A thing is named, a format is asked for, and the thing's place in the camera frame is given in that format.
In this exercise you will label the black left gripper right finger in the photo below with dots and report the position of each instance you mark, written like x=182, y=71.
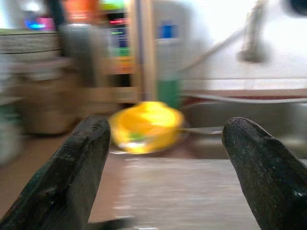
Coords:
x=268, y=177

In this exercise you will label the round steel plate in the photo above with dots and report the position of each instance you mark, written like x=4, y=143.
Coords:
x=172, y=146

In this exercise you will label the beige water ionizer appliance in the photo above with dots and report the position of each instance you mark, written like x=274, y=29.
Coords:
x=120, y=40

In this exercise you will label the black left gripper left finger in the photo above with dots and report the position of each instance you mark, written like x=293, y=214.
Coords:
x=64, y=172

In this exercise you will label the grey metal faucet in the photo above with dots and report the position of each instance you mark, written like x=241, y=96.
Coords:
x=251, y=36

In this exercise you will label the clear jar brown contents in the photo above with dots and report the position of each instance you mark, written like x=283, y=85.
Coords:
x=48, y=107

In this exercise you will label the yellow plastic bowl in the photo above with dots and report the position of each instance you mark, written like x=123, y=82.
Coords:
x=148, y=119

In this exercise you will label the stainless steel sink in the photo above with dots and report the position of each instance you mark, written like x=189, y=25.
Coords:
x=251, y=119

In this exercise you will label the dish soap bottle green liquid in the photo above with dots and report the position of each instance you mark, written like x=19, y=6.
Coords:
x=168, y=91

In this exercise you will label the lime green object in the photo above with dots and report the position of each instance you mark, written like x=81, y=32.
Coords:
x=112, y=4

